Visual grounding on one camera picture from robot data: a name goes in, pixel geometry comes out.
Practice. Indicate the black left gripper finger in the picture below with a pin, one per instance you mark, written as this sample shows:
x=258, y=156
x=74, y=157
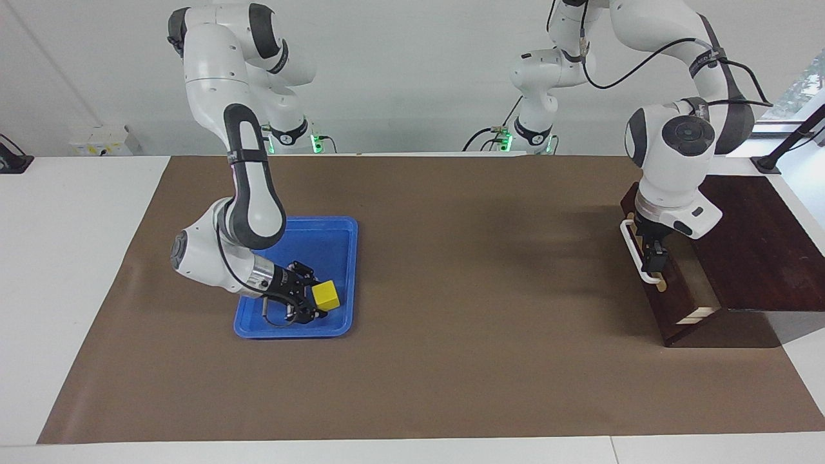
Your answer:
x=657, y=258

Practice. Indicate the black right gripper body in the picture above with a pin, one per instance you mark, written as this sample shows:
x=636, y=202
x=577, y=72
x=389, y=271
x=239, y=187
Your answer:
x=290, y=287

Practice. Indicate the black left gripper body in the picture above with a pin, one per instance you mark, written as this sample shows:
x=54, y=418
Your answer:
x=652, y=233

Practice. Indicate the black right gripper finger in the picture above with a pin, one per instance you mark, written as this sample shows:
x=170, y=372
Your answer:
x=307, y=274
x=310, y=315

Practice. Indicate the yellow cube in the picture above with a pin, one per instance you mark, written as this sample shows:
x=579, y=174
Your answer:
x=325, y=296

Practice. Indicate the wooden drawer with dark face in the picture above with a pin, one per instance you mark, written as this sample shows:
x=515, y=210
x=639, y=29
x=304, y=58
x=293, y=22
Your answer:
x=673, y=309

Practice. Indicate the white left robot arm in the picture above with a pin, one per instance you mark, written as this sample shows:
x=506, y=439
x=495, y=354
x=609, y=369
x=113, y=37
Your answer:
x=670, y=167

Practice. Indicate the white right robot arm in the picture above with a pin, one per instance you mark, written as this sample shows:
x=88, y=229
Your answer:
x=248, y=193

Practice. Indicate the dark wooden drawer cabinet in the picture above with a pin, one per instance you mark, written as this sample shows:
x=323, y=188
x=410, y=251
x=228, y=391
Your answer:
x=767, y=258

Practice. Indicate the blue plastic tray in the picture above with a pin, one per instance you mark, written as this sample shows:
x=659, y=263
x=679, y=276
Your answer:
x=335, y=245

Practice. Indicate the brown table mat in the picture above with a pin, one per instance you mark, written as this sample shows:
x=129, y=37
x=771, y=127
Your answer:
x=451, y=322

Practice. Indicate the window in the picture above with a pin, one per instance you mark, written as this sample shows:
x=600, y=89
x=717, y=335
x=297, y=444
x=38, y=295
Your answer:
x=799, y=90

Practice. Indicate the black table clamp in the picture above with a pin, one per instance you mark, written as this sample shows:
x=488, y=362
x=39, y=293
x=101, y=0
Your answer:
x=13, y=161

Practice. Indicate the white wall box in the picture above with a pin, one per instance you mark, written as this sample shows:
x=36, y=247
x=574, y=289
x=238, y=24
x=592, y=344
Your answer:
x=100, y=140

